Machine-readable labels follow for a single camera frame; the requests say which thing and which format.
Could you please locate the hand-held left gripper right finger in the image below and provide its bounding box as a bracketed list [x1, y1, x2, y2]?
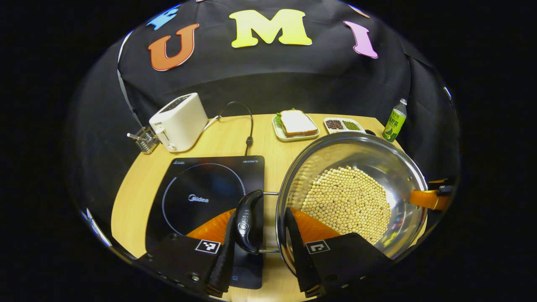
[284, 207, 395, 298]

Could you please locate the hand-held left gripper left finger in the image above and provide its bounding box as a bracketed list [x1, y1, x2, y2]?
[134, 208, 237, 298]

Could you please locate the stainless steel pot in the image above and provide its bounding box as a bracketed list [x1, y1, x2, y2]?
[234, 132, 429, 277]

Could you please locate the black induction cooktop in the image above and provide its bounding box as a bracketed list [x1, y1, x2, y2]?
[145, 155, 266, 290]

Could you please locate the pile of soybeans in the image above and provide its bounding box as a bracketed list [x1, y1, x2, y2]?
[300, 166, 392, 246]

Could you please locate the green drink bottle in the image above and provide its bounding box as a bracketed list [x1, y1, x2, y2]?
[382, 98, 408, 142]

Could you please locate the white divided bean tray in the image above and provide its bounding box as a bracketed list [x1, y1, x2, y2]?
[323, 117, 366, 135]

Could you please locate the pale green rectangular plate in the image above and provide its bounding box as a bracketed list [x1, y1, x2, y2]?
[272, 112, 321, 142]

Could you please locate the sandwich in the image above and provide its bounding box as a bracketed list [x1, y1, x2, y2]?
[276, 108, 318, 138]

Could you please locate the white toaster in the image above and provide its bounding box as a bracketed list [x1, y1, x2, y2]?
[149, 92, 209, 153]

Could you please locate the black backdrop cloth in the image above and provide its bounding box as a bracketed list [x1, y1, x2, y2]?
[63, 0, 462, 219]

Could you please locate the black power cable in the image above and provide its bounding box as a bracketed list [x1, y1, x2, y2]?
[217, 101, 254, 156]

